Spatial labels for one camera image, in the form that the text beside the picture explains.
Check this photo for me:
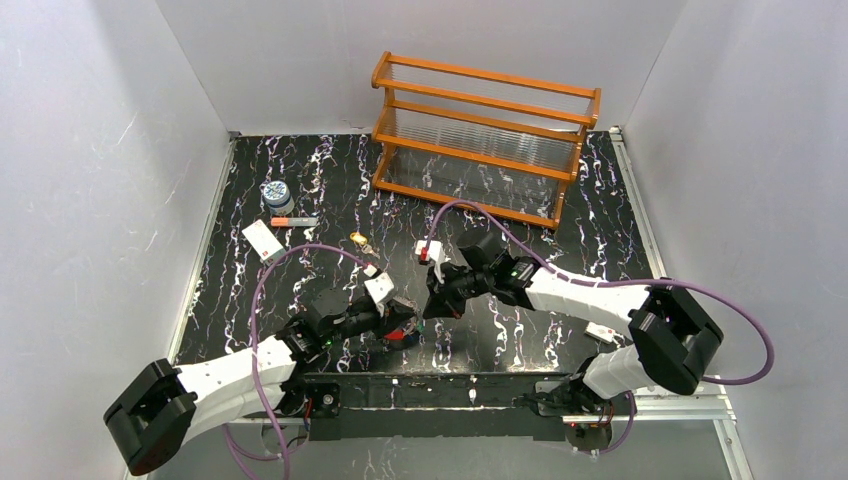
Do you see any metal key organizer ring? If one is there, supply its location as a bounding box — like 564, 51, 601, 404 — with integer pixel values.
380, 317, 425, 349

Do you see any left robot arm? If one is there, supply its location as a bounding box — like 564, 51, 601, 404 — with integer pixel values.
103, 289, 417, 476

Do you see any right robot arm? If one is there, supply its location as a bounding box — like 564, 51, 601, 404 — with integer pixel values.
414, 229, 724, 402

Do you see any yellow tag key left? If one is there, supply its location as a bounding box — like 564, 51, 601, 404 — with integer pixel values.
349, 232, 380, 258

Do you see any white card box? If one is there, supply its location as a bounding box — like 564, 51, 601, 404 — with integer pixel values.
241, 220, 286, 265

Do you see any orange grey marker pen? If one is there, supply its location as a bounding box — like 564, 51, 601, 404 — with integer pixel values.
270, 217, 318, 228

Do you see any orange wooden shelf rack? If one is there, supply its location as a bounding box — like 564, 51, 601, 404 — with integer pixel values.
371, 51, 602, 230

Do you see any blue white round jar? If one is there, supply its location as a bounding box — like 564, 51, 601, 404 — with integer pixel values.
261, 180, 294, 217

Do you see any small white box right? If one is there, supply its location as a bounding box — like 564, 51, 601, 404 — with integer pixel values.
584, 322, 616, 344

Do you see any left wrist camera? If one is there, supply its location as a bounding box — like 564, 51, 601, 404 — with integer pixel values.
364, 264, 396, 312

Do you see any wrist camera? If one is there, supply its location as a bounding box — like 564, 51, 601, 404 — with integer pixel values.
364, 264, 396, 312
414, 240, 449, 284

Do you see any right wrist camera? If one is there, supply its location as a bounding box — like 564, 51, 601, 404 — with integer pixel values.
414, 240, 449, 284

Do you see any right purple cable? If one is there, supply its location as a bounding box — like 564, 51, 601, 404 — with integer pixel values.
423, 199, 776, 458

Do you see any purple cable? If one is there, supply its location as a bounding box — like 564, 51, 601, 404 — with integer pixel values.
221, 243, 379, 480
423, 199, 776, 458

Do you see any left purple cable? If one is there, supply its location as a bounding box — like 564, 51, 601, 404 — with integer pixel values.
221, 243, 379, 480

